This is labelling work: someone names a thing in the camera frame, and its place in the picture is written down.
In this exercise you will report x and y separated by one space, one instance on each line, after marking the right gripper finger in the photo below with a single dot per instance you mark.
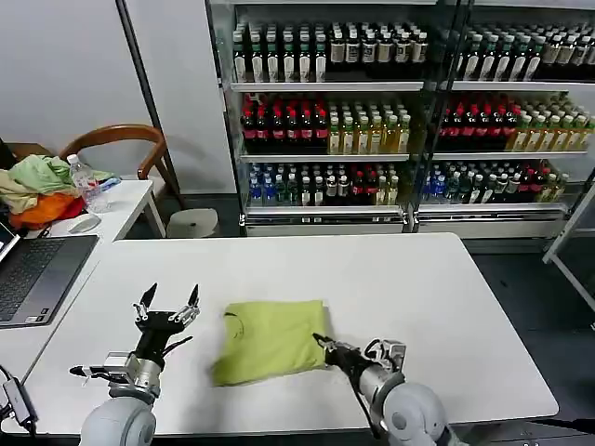
326 353
331 344

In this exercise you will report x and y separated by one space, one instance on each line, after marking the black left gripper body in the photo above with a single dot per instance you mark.
160 327

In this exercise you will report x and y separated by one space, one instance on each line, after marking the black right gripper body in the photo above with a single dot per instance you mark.
348 360

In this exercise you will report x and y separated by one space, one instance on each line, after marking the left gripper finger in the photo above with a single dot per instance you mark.
190 309
145 306

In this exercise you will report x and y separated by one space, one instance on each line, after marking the lime green shirt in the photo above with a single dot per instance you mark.
274 339

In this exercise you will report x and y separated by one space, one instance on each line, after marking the white round stool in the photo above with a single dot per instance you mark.
193 223

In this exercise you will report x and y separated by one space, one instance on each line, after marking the white computer mouse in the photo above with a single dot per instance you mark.
83 223

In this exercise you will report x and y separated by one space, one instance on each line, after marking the white side table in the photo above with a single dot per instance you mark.
130 200

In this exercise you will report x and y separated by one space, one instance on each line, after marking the grey laptop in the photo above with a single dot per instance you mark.
42 274

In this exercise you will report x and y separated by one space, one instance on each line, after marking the blue cloth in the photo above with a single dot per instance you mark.
109 181

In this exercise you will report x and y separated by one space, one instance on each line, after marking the clear plastic water bottle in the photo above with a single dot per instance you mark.
86 183

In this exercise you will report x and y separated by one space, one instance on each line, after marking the orange cloth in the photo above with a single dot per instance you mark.
46 209

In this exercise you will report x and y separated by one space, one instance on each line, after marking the grey usb hub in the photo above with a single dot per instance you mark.
18 399

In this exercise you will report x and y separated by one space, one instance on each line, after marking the light green cloth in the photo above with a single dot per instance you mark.
42 174

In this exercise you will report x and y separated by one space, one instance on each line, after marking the beige cloth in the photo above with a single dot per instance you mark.
16 192

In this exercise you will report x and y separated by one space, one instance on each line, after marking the brown wooden chair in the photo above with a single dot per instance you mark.
116 134

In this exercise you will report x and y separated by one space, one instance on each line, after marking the black slanted pole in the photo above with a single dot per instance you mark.
149 97

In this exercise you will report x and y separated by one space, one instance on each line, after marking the glass shelf with bottles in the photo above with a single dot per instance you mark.
325 116
511 125

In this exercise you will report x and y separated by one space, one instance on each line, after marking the white metal frame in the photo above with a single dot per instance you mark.
572 246

